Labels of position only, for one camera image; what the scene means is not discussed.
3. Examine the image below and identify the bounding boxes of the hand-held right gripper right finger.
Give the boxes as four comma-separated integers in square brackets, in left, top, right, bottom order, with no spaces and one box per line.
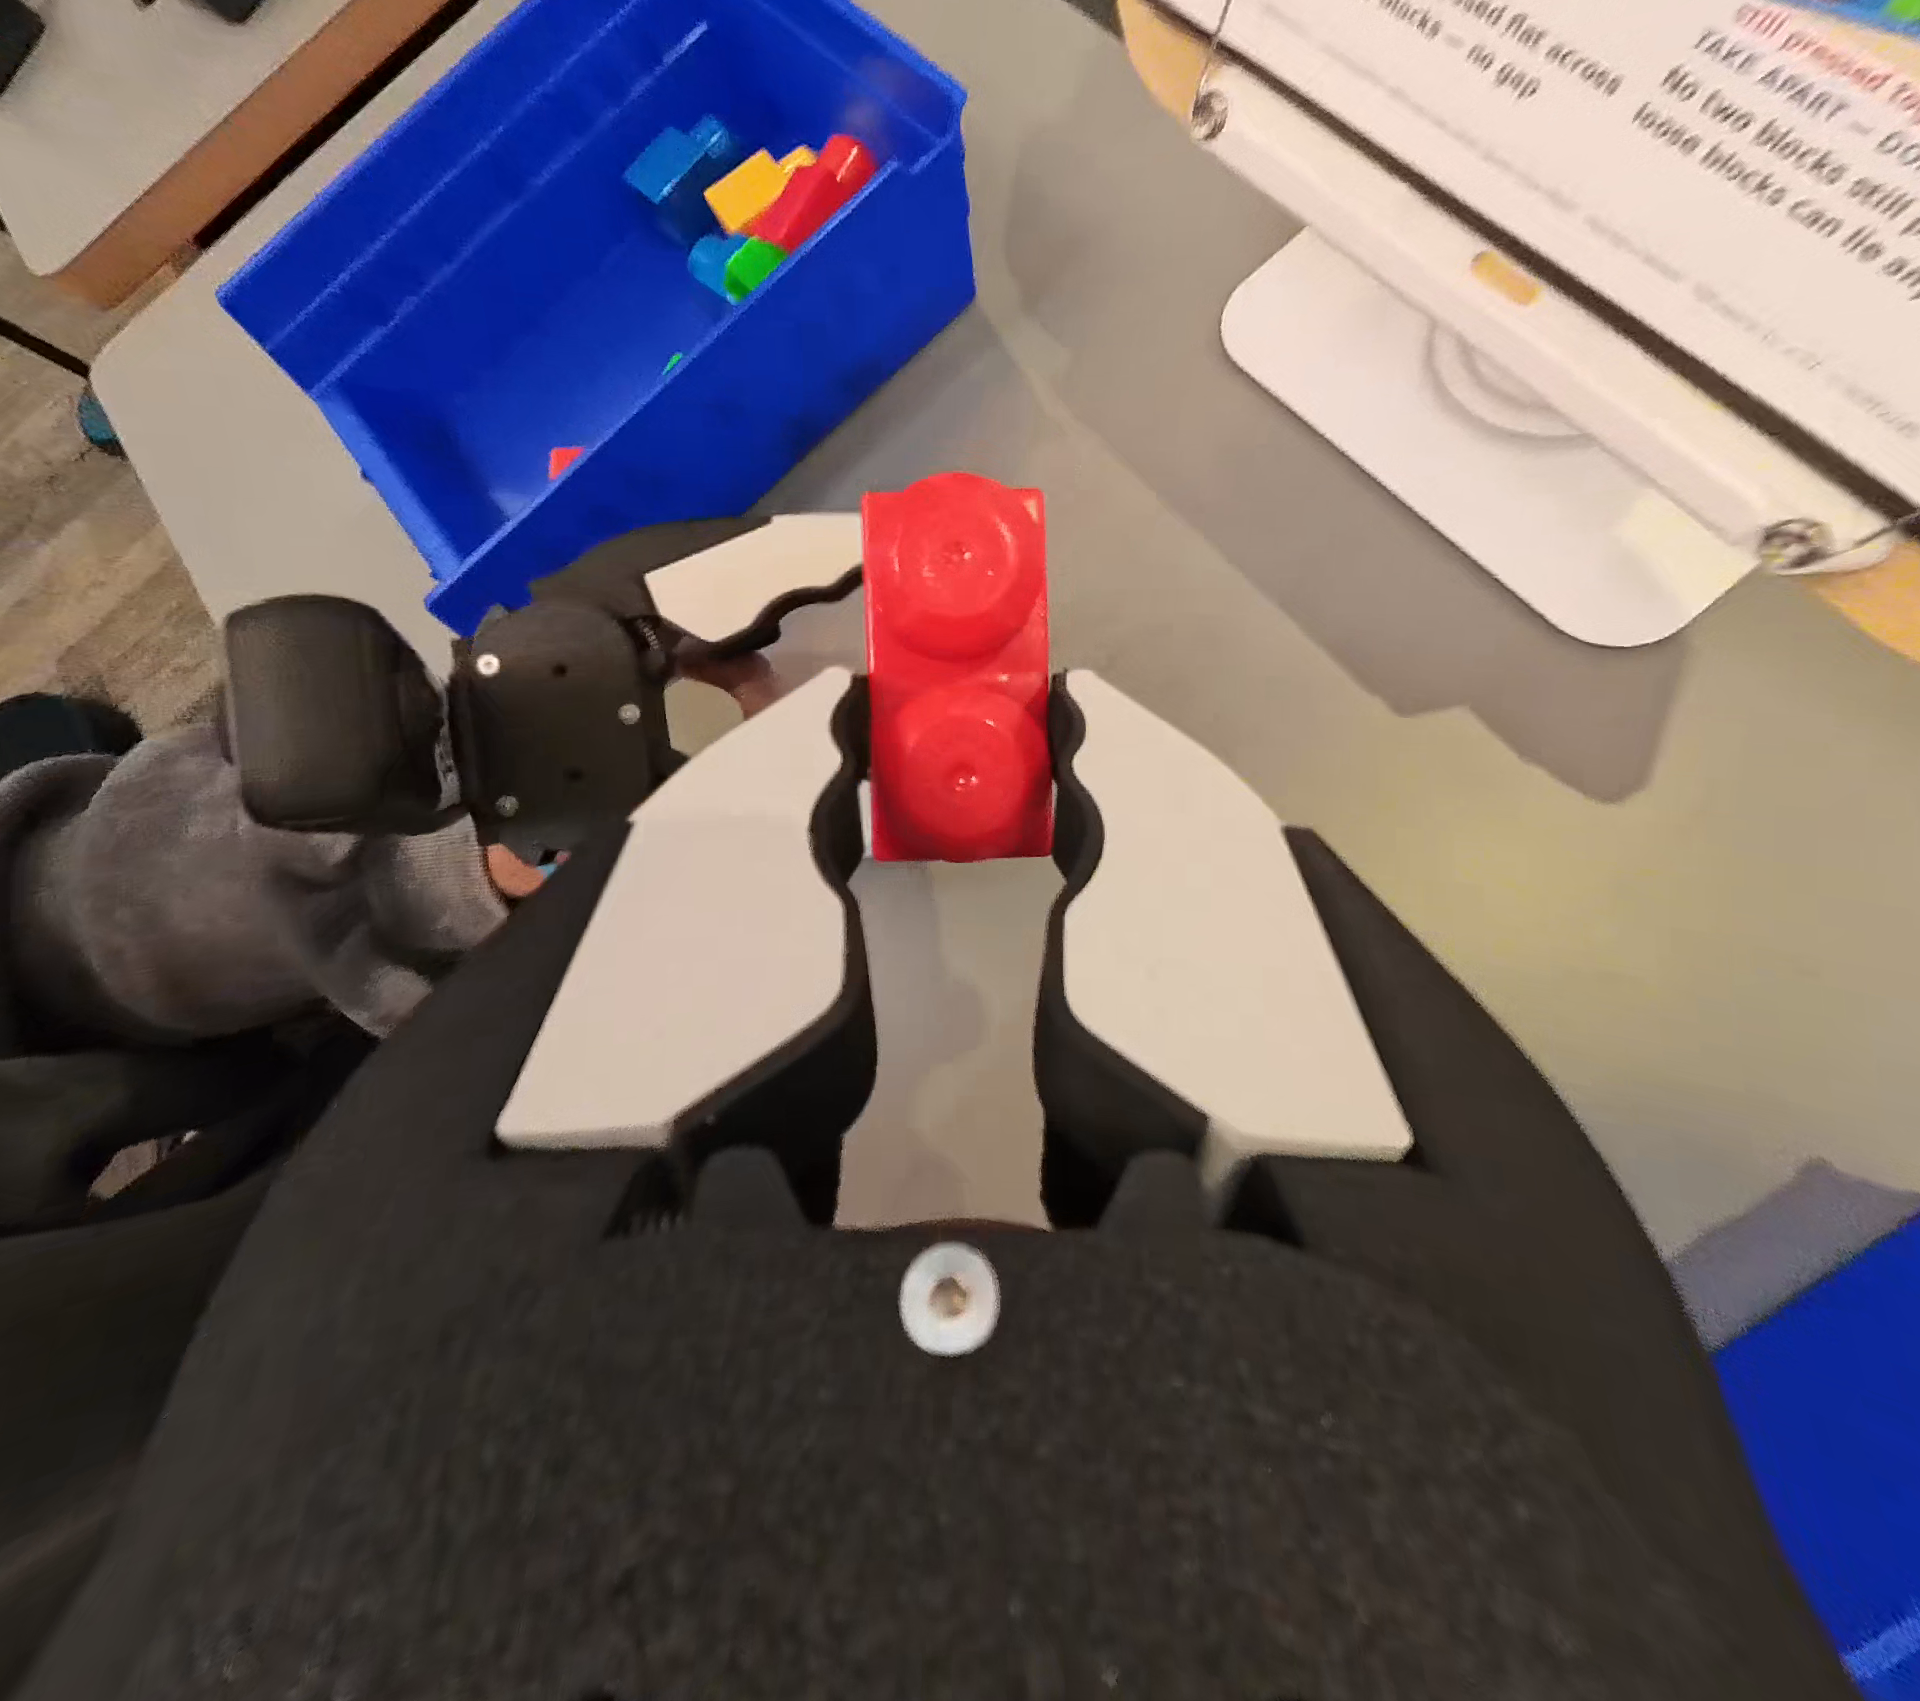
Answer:
[1036,671,1415,1227]

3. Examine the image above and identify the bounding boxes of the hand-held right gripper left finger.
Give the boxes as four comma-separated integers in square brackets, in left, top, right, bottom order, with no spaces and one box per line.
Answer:
[496,671,877,1227]

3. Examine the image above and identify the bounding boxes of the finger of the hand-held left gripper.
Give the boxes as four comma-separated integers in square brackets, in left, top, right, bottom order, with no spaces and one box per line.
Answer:
[645,511,869,656]
[666,681,756,774]

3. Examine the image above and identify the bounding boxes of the red two-stud toy block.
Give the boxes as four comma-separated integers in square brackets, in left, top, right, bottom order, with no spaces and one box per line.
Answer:
[860,475,1058,864]

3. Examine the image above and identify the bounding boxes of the pile of mixed toy blocks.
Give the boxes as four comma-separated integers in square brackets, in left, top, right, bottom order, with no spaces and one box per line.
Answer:
[545,114,881,486]

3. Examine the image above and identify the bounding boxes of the blue plastic bin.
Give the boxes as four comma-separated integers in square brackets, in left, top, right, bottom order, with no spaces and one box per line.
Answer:
[216,0,979,636]
[1710,1205,1920,1701]

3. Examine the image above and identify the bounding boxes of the grey desk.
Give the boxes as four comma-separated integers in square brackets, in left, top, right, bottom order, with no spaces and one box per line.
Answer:
[89,0,1920,1284]

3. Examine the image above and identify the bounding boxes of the black office chair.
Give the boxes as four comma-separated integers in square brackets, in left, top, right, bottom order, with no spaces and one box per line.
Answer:
[0,693,145,781]

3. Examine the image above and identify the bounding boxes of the person's dark trousers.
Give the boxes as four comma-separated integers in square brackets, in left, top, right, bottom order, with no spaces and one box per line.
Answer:
[0,1027,377,1701]

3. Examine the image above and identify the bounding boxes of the wood-edged grey table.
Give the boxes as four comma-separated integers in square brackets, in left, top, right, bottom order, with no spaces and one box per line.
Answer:
[0,0,723,311]

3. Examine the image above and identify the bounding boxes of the printed instruction sheet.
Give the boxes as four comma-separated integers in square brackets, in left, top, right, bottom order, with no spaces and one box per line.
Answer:
[1146,0,1920,489]

